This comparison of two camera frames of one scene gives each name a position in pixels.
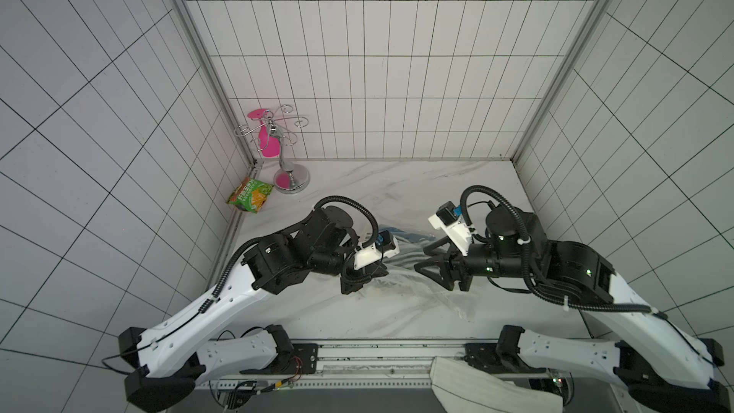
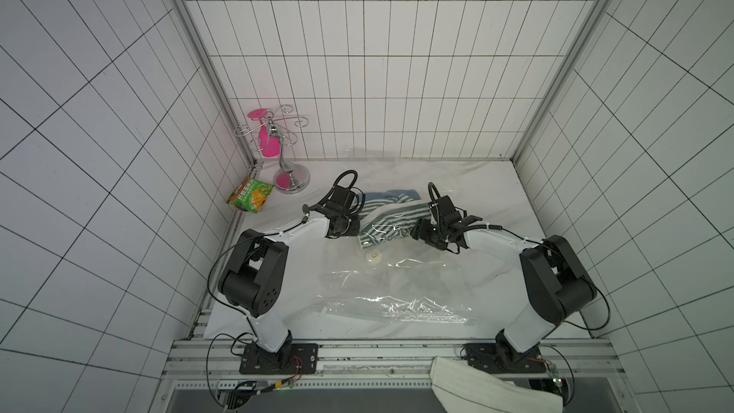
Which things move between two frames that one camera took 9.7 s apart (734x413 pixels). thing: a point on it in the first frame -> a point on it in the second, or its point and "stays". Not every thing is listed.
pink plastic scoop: (269, 145) stays
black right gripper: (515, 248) -> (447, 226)
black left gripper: (359, 277) -> (355, 221)
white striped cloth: (462, 387) stays
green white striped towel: (411, 246) -> (389, 220)
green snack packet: (250, 195) stays
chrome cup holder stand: (291, 178) stays
